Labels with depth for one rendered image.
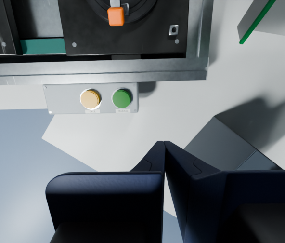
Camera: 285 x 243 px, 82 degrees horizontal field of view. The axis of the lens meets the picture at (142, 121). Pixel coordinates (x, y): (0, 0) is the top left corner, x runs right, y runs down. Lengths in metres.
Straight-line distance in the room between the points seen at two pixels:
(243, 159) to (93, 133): 0.39
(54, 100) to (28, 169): 1.59
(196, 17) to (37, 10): 0.33
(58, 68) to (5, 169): 1.79
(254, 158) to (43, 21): 0.51
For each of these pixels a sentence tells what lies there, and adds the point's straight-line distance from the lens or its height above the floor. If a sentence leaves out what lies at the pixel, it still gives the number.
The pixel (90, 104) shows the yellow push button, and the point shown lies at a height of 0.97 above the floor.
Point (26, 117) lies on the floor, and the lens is 1.72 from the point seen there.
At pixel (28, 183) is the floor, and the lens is 2.09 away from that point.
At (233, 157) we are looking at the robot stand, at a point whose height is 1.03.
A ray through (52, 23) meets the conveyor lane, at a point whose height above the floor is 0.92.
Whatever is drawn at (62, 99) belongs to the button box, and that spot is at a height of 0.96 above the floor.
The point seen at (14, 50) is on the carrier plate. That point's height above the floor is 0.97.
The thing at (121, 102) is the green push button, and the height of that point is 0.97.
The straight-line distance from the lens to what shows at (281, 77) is 0.59.
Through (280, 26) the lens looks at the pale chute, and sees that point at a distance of 0.40.
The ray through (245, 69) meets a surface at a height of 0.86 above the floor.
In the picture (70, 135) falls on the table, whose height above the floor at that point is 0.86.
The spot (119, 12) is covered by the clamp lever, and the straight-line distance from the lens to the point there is 0.26.
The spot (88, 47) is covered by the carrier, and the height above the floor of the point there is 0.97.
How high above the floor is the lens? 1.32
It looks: 71 degrees down
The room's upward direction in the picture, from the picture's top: 177 degrees counter-clockwise
